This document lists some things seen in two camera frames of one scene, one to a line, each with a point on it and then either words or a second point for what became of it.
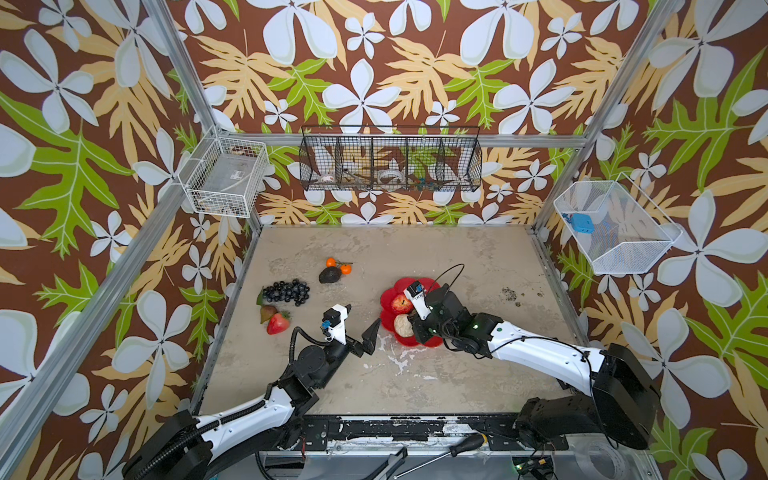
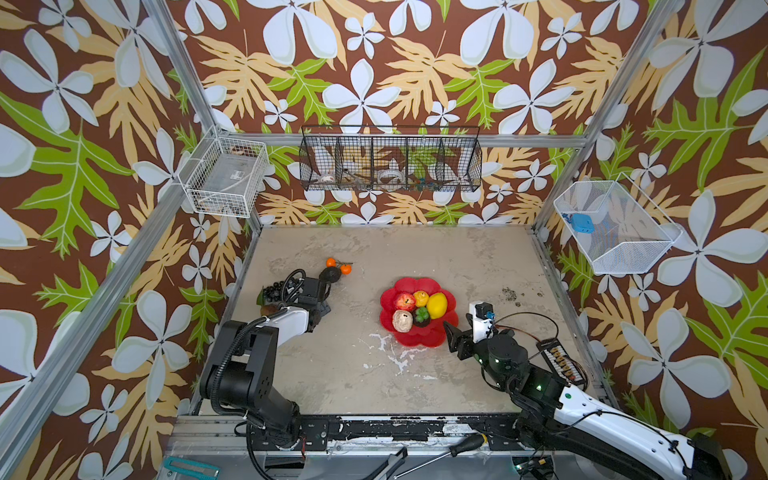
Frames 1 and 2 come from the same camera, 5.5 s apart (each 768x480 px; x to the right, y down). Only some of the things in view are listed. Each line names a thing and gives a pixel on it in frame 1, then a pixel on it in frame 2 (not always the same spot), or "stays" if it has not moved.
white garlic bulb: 403,326 stays
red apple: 401,304 stays
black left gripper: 368,342 → 325,307
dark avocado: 329,275 stays
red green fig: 267,312 stays
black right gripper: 435,309 → 466,344
